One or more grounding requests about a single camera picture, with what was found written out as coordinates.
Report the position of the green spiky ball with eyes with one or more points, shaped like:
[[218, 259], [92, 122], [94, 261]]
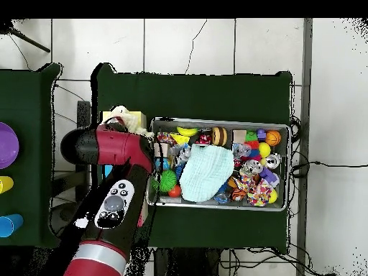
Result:
[[167, 181]]

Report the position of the cream muslin cloth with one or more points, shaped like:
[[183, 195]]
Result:
[[121, 112]]

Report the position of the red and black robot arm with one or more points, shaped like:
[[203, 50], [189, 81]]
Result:
[[115, 149]]

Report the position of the clear mesh bin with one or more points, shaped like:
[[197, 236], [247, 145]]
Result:
[[218, 121]]

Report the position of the wooden box with three holes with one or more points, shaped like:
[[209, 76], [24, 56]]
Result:
[[140, 121]]

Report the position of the yellow cheese wedge toy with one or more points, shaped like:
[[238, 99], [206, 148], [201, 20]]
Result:
[[180, 139]]

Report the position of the plain wooden block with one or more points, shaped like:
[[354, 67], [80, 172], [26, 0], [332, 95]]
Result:
[[161, 149]]

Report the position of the blue globe ball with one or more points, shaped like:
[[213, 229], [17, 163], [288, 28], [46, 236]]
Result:
[[163, 164]]

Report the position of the mint green muslin cloth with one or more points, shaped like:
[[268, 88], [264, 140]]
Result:
[[204, 172]]

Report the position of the red ball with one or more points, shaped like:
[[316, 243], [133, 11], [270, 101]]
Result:
[[175, 191]]

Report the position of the dark green tablecloth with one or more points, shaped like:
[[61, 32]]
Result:
[[201, 92]]

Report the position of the dark green side table cloth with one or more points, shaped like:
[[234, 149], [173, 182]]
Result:
[[34, 115]]

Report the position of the purple plate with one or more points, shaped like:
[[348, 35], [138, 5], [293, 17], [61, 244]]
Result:
[[7, 145]]

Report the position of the yellow cup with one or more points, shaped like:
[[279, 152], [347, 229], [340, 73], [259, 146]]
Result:
[[6, 184]]

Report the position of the blue cup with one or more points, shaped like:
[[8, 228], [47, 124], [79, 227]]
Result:
[[10, 225]]

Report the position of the black tripod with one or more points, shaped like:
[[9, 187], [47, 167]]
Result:
[[7, 26]]

